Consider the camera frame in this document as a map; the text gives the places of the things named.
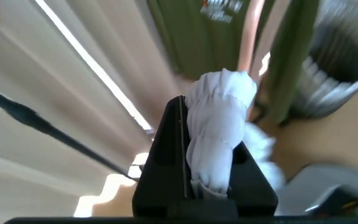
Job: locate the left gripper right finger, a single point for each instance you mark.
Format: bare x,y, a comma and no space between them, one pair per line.
250,183

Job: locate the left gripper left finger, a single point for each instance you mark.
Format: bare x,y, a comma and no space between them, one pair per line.
163,174

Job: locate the pale grey shorts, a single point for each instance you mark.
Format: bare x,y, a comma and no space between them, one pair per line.
216,130

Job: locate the green printed shirt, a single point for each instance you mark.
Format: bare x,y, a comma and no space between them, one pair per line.
204,37

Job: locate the white laundry basket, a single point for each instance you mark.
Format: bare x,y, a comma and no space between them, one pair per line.
331,68

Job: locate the black clothes rack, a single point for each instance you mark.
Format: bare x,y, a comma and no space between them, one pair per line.
26,116

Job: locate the beige curtain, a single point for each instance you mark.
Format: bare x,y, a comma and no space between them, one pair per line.
57,62

